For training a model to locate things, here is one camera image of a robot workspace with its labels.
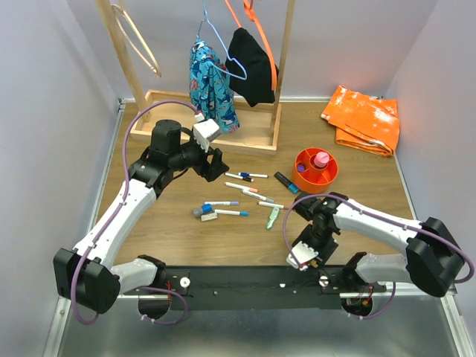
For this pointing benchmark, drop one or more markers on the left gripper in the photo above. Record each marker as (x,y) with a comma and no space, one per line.
(216,168)

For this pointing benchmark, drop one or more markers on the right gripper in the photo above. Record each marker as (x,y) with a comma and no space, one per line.
(324,251)

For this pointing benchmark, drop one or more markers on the black highlighter blue cap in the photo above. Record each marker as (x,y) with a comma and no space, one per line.
(286,182)

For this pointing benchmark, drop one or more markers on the orange round divided organizer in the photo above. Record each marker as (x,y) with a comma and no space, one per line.
(313,180)

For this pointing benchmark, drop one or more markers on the glue tube pink cap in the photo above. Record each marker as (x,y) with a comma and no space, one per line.
(321,160)

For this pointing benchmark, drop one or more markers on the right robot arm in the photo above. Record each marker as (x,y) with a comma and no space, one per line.
(426,254)

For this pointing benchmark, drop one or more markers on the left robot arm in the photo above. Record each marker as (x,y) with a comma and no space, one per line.
(86,274)

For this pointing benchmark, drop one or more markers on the white pen black cap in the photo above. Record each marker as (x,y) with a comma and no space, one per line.
(235,176)

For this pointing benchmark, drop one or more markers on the white pen dark-blue cap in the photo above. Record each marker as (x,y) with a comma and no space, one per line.
(253,175)

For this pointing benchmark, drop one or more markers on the white pen lilac cap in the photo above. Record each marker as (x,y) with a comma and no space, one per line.
(221,203)

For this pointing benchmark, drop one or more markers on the grey blue glue stick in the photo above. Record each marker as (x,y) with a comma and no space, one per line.
(202,210)

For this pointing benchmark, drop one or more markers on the white pen light-blue cap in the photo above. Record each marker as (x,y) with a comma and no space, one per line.
(231,212)

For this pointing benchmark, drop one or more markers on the white eraser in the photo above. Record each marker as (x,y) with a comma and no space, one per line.
(209,216)

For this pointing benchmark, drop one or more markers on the green translucent correction pen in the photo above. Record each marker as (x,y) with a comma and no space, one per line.
(272,218)

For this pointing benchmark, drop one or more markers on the white pen brown cap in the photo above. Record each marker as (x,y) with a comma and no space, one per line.
(271,205)

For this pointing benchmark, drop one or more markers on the blue shark-print garment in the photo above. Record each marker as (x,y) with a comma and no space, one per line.
(209,88)

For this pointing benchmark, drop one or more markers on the black garment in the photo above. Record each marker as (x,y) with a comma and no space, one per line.
(257,87)

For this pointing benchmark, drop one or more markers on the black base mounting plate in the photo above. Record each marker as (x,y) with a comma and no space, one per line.
(215,288)

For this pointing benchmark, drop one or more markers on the orange folded cloth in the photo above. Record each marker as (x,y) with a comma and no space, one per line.
(363,122)

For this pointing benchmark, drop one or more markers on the orange plastic hanger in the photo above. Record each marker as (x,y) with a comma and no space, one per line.
(249,10)

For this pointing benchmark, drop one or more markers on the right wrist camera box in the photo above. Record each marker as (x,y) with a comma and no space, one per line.
(300,256)

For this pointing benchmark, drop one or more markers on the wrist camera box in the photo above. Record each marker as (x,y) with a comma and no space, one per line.
(300,256)
(205,131)

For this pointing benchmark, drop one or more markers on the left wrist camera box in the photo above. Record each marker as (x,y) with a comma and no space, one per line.
(205,131)

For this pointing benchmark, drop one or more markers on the aluminium frame rail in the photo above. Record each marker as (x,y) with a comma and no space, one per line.
(267,311)

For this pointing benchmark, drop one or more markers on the blue wire hanger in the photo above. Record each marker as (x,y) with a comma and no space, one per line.
(206,20)

